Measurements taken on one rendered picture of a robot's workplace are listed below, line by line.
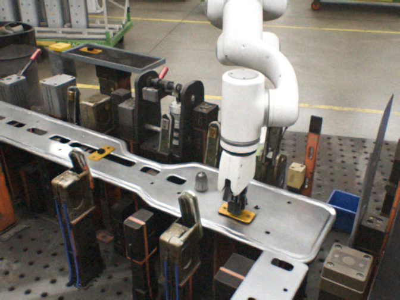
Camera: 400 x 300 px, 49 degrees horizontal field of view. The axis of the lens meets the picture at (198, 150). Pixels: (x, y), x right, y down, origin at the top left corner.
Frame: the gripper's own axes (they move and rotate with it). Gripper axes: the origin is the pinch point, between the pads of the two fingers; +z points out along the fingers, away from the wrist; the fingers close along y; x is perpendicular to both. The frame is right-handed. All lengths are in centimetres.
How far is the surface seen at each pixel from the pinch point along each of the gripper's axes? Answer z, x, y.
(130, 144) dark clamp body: 9, -50, -21
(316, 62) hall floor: 103, -100, -410
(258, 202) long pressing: 3.2, 2.4, -7.1
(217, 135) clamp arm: -4.3, -16.3, -19.9
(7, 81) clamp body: -3, -105, -19
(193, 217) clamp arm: -2.7, -4.1, 12.5
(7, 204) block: 24, -76, 10
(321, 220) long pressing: 3.2, 18.0, -8.3
